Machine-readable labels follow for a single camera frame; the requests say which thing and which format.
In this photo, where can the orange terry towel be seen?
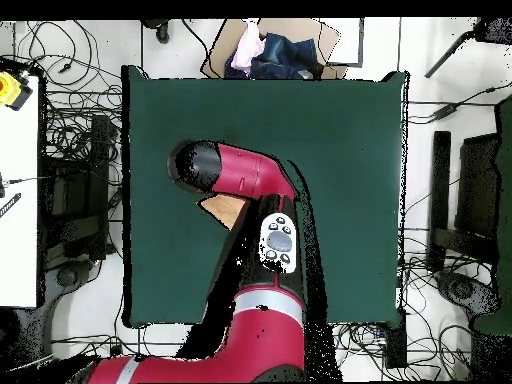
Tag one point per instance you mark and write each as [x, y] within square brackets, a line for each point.
[224, 210]

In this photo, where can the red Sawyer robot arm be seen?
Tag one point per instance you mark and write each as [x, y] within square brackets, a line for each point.
[256, 172]

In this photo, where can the black flat tool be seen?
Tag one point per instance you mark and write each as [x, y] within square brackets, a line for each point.
[10, 204]

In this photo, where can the dark green table cloth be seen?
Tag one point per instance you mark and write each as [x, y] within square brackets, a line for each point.
[340, 160]

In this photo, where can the blue denim jeans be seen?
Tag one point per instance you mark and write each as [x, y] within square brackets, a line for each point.
[288, 56]

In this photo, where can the pink garment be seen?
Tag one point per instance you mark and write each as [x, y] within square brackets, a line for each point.
[248, 48]

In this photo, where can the brown cardboard box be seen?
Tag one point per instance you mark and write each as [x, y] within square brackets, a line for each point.
[320, 40]

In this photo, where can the black stand base with caster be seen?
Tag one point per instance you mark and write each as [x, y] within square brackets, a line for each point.
[66, 276]
[462, 288]

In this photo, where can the white desk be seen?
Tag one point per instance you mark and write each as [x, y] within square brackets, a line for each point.
[18, 240]

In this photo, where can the green cloth covered table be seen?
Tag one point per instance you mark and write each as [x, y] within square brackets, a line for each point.
[504, 200]

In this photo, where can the yellow emergency stop button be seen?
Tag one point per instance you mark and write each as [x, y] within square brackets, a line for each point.
[10, 90]

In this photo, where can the black tripod leg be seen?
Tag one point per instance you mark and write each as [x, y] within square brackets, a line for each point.
[496, 30]

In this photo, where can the black frame stand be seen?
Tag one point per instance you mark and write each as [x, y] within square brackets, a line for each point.
[98, 160]

